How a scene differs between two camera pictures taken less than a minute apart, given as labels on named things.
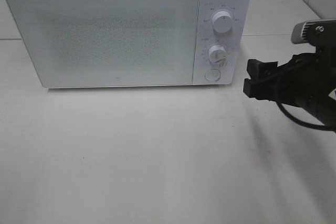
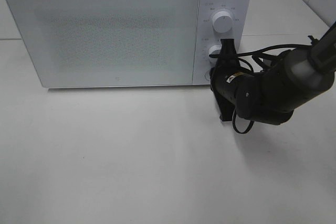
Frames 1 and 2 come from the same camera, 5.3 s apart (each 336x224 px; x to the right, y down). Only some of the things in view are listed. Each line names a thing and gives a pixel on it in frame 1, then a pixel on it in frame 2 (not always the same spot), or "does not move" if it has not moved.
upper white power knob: x=222 y=21 does not move
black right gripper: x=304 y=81 → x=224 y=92
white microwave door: x=108 y=35 does not move
